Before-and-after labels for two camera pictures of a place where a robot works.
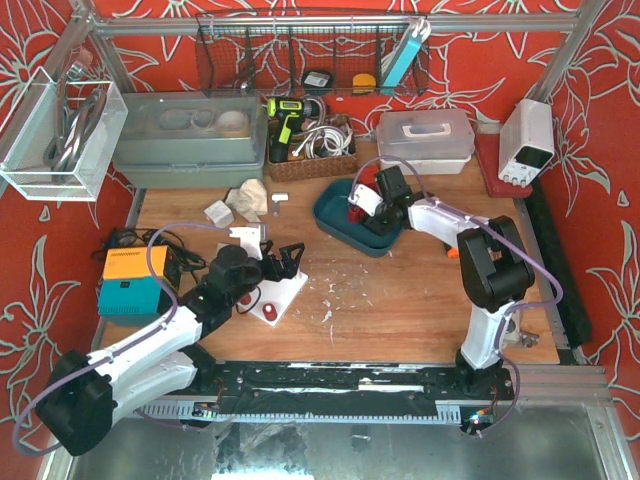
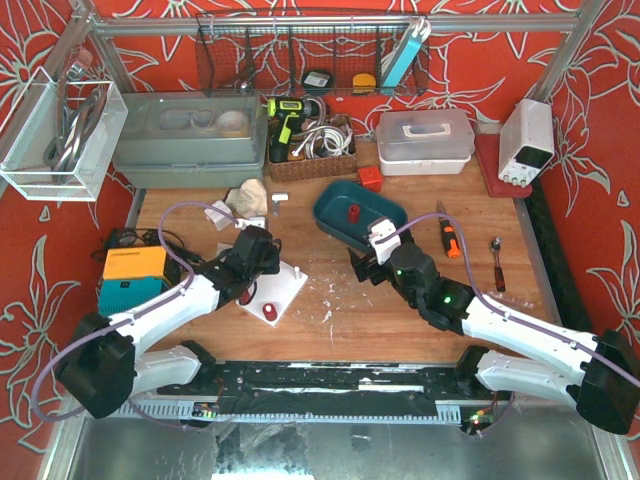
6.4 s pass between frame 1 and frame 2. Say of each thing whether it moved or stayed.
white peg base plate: stayed
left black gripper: moved
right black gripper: moved
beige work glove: stayed
